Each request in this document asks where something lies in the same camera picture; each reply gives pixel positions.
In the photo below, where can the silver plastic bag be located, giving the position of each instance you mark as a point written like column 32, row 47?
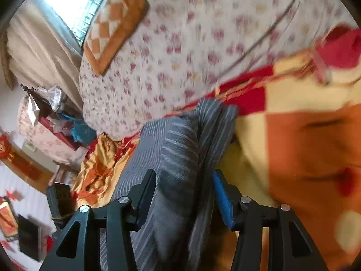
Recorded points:
column 55, row 96

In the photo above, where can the red orange yellow printed blanket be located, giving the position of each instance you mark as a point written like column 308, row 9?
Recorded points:
column 296, row 146

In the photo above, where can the wooden door frame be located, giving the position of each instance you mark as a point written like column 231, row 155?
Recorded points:
column 31, row 172

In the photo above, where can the blue plastic bag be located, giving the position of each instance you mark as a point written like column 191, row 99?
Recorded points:
column 83, row 134

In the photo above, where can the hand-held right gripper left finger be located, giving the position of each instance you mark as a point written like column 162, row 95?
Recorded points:
column 145, row 194

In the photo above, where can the floral quilt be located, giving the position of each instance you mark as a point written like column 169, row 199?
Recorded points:
column 197, row 48

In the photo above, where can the orange checked cushion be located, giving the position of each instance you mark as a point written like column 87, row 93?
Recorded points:
column 107, row 34

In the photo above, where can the beige cloth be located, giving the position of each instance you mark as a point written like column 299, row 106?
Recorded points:
column 36, row 48

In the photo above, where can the window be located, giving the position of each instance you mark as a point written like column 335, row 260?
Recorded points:
column 73, row 0

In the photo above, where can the black flat object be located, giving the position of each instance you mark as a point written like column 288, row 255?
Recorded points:
column 28, row 237

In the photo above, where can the grey striped jacket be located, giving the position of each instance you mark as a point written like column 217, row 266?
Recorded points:
column 174, row 152

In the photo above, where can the red wall decoration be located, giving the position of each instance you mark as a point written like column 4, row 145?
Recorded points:
column 7, row 223

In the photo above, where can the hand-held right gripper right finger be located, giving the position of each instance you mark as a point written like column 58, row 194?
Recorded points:
column 222, row 200

